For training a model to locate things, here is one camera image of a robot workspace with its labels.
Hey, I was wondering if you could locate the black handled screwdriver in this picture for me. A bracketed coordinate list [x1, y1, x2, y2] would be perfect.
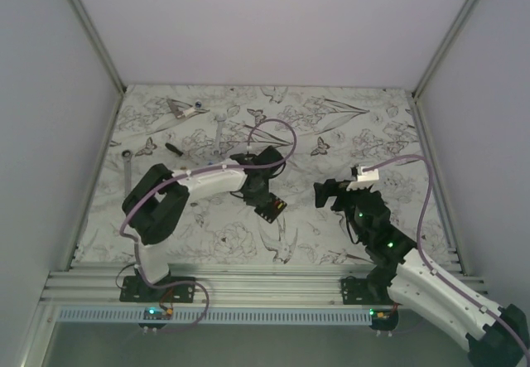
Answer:
[165, 142, 183, 157]

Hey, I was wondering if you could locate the controller board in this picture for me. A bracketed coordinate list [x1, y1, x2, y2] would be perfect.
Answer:
[369, 309, 399, 331]
[138, 307, 172, 331]

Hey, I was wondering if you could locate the chrome ratchet wrench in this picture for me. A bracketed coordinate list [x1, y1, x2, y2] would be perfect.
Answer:
[121, 149, 133, 197]

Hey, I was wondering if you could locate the left controller board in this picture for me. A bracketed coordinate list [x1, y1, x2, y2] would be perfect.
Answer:
[138, 307, 172, 331]

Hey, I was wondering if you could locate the right controller board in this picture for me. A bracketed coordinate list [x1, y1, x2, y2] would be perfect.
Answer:
[369, 309, 399, 331]

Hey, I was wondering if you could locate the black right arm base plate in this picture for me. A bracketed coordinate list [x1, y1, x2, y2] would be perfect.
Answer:
[340, 276, 393, 306]

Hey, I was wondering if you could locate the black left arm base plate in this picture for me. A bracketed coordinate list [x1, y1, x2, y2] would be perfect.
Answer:
[119, 273, 195, 303]

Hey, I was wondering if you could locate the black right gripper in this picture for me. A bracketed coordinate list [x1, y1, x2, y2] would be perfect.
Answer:
[314, 178, 372, 243]

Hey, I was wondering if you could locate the small metal bracket tool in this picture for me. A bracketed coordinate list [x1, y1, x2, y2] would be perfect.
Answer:
[166, 98, 184, 119]

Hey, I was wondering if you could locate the grey slotted cable duct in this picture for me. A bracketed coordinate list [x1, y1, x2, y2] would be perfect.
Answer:
[56, 306, 371, 326]

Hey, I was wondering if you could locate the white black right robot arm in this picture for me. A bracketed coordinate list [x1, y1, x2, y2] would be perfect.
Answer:
[314, 179, 529, 366]

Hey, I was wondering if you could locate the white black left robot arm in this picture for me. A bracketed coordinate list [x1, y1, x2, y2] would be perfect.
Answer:
[119, 147, 287, 302]

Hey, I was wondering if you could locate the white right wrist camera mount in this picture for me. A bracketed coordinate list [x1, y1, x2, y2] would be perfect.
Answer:
[346, 166, 380, 191]

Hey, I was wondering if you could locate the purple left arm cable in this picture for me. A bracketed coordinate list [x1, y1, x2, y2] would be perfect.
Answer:
[118, 118, 298, 335]

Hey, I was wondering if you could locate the black fuse box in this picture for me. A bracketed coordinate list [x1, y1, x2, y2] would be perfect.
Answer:
[254, 193, 287, 224]

